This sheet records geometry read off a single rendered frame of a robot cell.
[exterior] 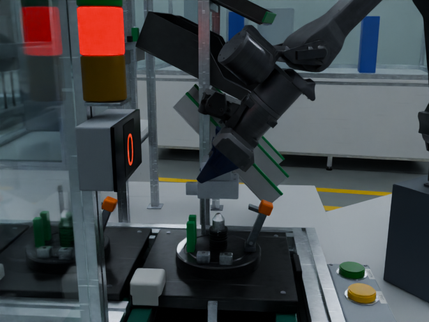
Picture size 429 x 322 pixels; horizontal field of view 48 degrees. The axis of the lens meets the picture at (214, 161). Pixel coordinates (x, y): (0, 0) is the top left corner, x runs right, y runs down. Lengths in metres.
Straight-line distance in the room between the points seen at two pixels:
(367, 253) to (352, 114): 3.69
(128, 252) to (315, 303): 0.32
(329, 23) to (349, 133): 4.09
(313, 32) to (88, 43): 0.33
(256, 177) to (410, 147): 3.98
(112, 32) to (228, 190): 0.32
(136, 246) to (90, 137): 0.39
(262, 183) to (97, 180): 0.51
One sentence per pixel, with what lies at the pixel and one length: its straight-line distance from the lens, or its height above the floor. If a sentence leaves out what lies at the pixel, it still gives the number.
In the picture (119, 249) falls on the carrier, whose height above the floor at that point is 0.97.
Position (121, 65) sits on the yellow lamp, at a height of 1.30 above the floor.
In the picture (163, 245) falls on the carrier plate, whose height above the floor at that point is 0.97.
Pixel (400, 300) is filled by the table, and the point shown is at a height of 0.86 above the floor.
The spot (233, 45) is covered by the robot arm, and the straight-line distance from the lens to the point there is 0.69.
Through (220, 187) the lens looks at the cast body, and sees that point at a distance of 0.74.
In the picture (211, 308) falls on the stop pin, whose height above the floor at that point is 0.96.
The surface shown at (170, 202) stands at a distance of 1.39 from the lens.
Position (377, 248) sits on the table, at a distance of 1.17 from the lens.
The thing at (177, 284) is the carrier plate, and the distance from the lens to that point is 0.74.
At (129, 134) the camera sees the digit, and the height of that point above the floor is 1.22.
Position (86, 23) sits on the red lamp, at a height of 1.34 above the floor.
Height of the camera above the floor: 1.34
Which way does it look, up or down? 15 degrees down
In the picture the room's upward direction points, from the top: straight up
